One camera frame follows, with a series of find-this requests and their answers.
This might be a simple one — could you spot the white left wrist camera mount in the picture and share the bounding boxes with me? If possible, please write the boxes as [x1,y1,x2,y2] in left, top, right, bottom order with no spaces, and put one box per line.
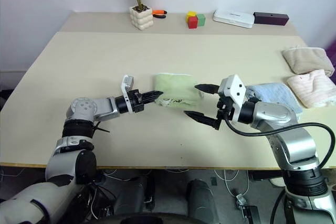
[120,74,135,114]

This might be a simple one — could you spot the green towel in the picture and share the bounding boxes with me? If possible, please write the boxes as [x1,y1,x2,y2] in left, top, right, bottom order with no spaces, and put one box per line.
[153,72,205,109]

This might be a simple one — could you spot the dark rounded shape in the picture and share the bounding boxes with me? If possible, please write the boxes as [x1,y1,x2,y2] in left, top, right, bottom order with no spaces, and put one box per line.
[185,178,219,219]

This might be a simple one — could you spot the beige folded towel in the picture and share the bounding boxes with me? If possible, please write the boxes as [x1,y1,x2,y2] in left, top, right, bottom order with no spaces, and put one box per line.
[282,46,335,77]

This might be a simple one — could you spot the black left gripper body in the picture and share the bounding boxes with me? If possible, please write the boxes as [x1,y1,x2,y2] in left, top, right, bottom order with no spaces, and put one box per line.
[128,90,145,113]

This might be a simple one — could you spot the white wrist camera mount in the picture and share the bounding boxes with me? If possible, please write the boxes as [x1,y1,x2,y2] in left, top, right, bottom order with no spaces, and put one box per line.
[217,74,247,122]
[120,74,135,114]

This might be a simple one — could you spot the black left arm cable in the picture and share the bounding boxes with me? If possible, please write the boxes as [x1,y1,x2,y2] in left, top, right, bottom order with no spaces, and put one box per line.
[93,121,111,134]

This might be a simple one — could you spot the black rectangular box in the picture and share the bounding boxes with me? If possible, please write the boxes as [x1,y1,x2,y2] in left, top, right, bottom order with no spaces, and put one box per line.
[253,12,290,27]

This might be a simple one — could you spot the white flat box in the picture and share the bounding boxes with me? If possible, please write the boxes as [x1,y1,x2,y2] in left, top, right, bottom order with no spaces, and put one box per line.
[213,8,255,29]

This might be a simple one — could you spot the white bubbly plant pot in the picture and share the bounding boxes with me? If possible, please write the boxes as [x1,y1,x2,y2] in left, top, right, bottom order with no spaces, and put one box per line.
[129,5,154,31]

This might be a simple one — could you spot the blue folded towel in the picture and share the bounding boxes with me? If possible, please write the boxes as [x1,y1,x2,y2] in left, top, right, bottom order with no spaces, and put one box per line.
[245,82,303,116]

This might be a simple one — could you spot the metal clamp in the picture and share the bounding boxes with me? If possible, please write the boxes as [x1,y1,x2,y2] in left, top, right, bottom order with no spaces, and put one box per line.
[235,194,249,208]

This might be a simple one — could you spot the beige shoe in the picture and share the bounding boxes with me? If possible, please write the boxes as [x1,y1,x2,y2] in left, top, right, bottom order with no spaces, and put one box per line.
[269,177,286,188]

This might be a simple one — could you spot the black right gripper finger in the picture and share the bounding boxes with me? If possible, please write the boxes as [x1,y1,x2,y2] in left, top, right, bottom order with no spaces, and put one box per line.
[194,83,221,95]
[183,110,222,131]

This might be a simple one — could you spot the white floor cable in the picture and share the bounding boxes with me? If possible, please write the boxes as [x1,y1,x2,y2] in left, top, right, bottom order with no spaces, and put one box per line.
[102,168,133,180]
[214,169,250,196]

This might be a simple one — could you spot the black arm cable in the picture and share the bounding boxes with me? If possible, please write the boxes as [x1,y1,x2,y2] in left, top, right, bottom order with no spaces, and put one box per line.
[227,119,333,168]
[93,121,111,134]

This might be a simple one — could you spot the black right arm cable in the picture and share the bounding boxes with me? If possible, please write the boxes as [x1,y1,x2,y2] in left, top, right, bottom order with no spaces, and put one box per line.
[227,119,333,168]

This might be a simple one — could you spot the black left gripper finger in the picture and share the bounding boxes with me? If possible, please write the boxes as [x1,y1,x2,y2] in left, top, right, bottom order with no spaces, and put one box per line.
[141,90,165,99]
[142,94,163,104]

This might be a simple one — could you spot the black floor bracket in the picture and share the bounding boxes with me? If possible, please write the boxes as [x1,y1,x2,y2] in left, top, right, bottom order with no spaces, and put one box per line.
[243,205,260,224]

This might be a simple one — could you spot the orange and black pliers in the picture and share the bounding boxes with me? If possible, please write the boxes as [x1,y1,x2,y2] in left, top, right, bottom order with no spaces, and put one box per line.
[152,9,168,19]

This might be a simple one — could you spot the red wooden block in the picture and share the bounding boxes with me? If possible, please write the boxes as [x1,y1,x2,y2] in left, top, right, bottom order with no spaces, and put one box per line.
[187,16,199,29]

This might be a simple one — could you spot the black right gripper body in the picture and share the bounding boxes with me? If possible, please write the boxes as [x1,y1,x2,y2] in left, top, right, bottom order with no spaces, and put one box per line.
[216,97,236,123]

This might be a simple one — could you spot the black table frame bar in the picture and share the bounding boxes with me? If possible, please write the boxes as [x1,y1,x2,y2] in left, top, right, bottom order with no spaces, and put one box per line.
[248,170,283,182]

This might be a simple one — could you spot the pink folded towel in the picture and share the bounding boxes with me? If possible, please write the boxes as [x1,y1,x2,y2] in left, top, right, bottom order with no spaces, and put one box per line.
[286,69,336,109]

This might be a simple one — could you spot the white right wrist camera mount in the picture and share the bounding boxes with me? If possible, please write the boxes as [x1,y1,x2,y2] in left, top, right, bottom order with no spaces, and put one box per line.
[217,74,247,122]

